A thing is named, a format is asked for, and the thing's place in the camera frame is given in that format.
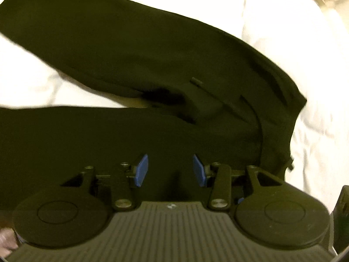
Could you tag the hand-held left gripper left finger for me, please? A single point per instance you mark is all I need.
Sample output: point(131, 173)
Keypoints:
point(141, 170)

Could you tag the white duvet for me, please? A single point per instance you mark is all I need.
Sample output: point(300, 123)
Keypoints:
point(300, 46)

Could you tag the black pants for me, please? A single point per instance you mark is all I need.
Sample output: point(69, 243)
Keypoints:
point(136, 92)

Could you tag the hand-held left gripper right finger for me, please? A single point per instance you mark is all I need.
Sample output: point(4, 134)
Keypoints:
point(199, 170)

